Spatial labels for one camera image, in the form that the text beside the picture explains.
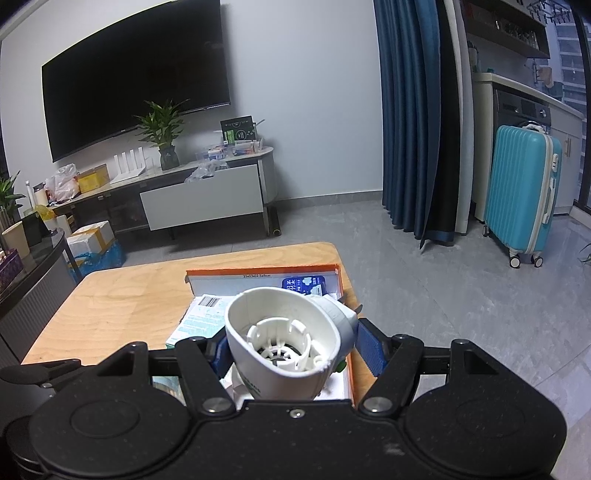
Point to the black wall television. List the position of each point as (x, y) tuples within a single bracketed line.
[(134, 78)]

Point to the yellow cardboard box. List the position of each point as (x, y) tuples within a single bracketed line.
[(92, 180)]

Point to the black green box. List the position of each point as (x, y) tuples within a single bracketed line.
[(238, 129)]

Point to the orange white cardboard box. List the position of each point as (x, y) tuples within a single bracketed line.
[(258, 281)]

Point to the teal white bandage box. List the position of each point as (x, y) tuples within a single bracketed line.
[(203, 318)]

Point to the white laundry cabinet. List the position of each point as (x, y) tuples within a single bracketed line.
[(570, 152)]

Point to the dark washing machine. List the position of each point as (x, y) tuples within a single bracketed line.
[(519, 108)]

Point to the clip drying hanger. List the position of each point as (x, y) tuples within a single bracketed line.
[(549, 11)]

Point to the taped cardboard box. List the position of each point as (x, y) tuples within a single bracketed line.
[(90, 237)]

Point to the white router with antennas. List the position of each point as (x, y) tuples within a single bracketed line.
[(129, 170)]

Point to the purple patterned box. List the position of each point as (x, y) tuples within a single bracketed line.
[(10, 270)]

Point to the clear plastic bags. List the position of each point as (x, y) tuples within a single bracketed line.
[(205, 174)]

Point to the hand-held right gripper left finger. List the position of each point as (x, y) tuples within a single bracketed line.
[(220, 354)]

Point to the white curtain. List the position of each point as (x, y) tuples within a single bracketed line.
[(461, 129)]

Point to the grey white television cabinet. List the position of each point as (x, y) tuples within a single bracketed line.
[(203, 198)]

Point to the green bamboo plant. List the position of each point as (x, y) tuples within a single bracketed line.
[(9, 198)]

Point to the pile of small boxes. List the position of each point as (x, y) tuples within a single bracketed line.
[(231, 150)]

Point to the blue snack packet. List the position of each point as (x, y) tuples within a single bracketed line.
[(305, 285)]

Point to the blue curtain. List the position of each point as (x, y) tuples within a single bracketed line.
[(411, 120)]

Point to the white slim bottle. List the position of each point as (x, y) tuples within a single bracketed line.
[(37, 196)]

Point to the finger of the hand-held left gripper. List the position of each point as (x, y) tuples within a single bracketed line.
[(46, 371)]

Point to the blue plastic bag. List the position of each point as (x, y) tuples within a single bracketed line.
[(104, 265)]

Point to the white cone-shaped plastic device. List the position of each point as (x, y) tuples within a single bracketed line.
[(277, 318)]

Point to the potted plant in dark vase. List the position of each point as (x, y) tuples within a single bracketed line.
[(168, 154)]

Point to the white red plastic bag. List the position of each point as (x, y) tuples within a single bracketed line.
[(62, 184)]

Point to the teal suitcase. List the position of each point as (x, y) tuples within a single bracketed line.
[(519, 194)]

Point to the beige pot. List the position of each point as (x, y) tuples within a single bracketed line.
[(16, 240)]

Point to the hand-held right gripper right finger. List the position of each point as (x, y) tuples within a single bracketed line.
[(371, 350)]

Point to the yellow plastic bag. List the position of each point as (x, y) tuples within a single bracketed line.
[(45, 212)]

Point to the dark wall shelf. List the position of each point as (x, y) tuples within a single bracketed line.
[(505, 27)]

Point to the thin-leaf green plant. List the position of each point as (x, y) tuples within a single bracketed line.
[(586, 253)]

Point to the black stand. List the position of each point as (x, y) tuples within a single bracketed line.
[(33, 230)]

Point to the black rolled mat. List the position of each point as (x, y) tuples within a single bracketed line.
[(275, 222)]

